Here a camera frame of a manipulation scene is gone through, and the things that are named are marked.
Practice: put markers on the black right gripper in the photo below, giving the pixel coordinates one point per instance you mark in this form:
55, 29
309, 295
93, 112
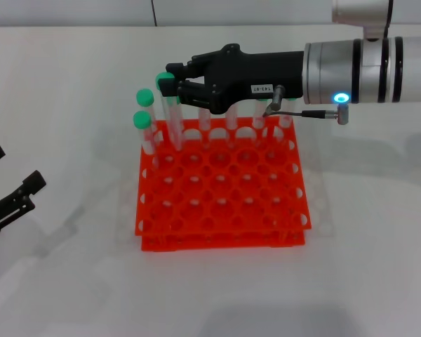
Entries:
259, 70

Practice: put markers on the orange plastic test tube rack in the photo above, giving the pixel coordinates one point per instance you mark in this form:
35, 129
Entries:
231, 210

